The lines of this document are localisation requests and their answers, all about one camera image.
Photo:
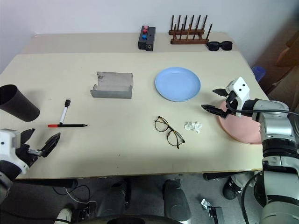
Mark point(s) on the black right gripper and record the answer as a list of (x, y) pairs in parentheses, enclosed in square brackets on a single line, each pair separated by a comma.
[(231, 96)]

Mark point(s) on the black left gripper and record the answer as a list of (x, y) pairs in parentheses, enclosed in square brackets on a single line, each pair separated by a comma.
[(24, 154)]

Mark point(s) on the black pen with red cap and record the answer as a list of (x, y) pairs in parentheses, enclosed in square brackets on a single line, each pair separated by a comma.
[(70, 125)]

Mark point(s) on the white tissue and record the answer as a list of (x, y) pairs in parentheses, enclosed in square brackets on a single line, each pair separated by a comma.
[(192, 126)]

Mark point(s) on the white marker with black cap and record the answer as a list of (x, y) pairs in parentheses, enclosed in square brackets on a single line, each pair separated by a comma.
[(63, 114)]

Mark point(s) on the tortoiseshell round eyeglasses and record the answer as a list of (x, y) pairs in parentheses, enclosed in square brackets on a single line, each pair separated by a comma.
[(168, 129)]

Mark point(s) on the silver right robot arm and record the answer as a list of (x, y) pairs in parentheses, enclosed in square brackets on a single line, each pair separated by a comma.
[(275, 123)]

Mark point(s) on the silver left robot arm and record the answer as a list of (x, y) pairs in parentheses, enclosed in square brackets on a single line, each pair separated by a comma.
[(6, 172)]

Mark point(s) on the pink plate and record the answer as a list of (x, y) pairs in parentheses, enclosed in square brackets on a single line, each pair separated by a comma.
[(238, 129)]

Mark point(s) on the black plastic cup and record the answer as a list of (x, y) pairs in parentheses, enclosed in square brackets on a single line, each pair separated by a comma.
[(18, 105)]

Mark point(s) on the light blue plate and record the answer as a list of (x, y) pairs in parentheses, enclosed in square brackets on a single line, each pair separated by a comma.
[(177, 84)]

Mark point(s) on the blue plastic container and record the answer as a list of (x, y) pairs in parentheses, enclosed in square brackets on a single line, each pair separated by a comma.
[(258, 72)]

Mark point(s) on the black sunglasses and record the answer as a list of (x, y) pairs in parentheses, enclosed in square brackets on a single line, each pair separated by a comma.
[(213, 46)]

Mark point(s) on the brown wooden peg rack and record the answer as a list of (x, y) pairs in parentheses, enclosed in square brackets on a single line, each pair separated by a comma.
[(187, 41)]

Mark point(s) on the seated bystander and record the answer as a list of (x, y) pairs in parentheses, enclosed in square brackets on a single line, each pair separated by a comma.
[(287, 84)]

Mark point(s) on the small dark device on floor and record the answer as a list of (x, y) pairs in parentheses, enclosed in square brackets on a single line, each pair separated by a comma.
[(87, 211)]

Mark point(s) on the black and white shoe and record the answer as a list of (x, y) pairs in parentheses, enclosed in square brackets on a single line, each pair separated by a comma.
[(232, 187)]

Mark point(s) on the black block with round hole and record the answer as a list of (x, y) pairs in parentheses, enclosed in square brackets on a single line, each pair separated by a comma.
[(150, 38)]

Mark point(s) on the black block holding coloured knobs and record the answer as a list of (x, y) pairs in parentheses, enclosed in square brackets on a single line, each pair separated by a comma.
[(141, 43)]

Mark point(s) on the dark rounded shape with grey patch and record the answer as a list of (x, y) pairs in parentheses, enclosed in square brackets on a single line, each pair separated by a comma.
[(114, 198)]

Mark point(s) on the blue round knob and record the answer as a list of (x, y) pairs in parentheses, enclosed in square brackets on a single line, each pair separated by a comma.
[(144, 37)]

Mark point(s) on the red round knob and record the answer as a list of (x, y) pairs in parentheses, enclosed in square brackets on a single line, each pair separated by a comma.
[(145, 31)]

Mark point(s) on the small clear clip on floor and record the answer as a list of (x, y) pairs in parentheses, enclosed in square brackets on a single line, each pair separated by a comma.
[(204, 203)]

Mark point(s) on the dark rounded shape with seam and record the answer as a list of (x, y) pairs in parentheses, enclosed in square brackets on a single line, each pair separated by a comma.
[(176, 198)]

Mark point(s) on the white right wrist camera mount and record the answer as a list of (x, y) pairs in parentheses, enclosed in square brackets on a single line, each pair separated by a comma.
[(240, 88)]

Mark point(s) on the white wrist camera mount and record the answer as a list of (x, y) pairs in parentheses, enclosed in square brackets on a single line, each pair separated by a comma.
[(240, 88), (8, 140)]

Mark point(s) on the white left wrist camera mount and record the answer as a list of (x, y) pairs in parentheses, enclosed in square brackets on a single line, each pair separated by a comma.
[(8, 140)]

